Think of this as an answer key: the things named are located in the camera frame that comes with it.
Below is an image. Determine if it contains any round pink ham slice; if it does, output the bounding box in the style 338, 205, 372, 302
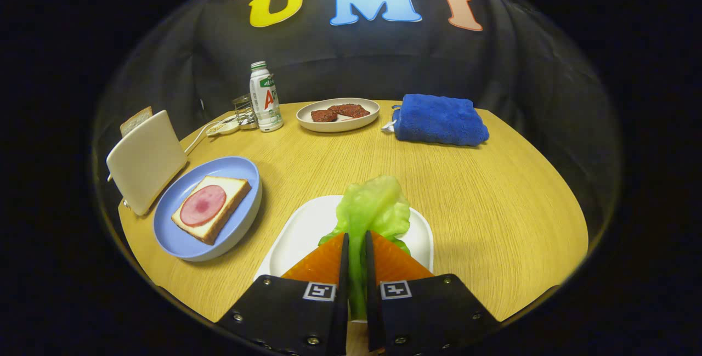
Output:
180, 185, 227, 228

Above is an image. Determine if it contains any metal chopstick holder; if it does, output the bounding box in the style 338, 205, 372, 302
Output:
232, 94, 258, 130

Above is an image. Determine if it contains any black backdrop cloth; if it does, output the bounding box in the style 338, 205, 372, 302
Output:
93, 0, 623, 236

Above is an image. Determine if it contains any white square plate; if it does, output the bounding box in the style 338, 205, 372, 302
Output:
254, 195, 435, 325

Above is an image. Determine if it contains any white toaster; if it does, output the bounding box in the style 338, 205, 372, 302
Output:
106, 110, 188, 217

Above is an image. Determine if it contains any green lettuce leaf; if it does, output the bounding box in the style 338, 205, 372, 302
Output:
318, 175, 412, 321

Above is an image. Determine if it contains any blue folded towel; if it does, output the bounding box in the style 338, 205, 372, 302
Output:
382, 94, 490, 147

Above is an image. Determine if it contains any blue round plate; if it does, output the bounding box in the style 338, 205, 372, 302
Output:
152, 156, 263, 262

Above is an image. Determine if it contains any white bread slice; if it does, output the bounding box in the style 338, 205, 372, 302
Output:
171, 176, 252, 245

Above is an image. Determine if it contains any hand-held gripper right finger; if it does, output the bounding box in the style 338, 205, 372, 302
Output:
365, 230, 501, 355

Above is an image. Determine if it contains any white drink bottle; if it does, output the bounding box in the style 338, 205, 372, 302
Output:
250, 61, 284, 133

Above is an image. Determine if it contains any long dark red meat piece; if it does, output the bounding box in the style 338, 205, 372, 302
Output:
328, 104, 370, 118

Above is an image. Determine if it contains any white toaster cable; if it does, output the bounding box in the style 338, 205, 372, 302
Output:
184, 120, 220, 156

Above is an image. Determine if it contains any white divided condiment dish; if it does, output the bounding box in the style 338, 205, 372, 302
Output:
206, 117, 240, 137

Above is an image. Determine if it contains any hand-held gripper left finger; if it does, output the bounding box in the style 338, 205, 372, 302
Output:
216, 232, 350, 356

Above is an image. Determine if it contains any beige round plate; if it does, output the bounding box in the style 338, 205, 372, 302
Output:
296, 98, 381, 133

